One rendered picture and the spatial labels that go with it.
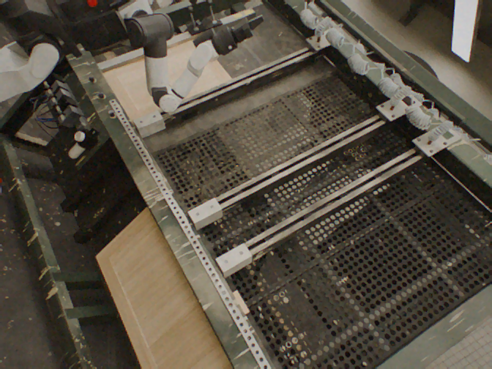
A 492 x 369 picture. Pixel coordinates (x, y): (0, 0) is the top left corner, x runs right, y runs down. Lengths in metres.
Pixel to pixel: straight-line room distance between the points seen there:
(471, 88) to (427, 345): 5.68
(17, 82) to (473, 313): 1.87
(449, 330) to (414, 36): 6.23
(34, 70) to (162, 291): 1.04
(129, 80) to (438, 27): 5.97
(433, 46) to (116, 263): 6.23
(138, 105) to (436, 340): 1.61
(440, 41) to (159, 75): 6.07
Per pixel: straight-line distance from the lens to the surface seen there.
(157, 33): 1.53
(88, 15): 1.62
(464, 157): 1.84
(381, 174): 1.69
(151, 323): 1.86
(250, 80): 1.96
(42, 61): 1.69
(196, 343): 1.72
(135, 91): 2.06
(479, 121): 2.38
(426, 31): 7.36
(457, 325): 1.54
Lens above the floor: 1.50
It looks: 13 degrees down
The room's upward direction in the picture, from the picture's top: 48 degrees clockwise
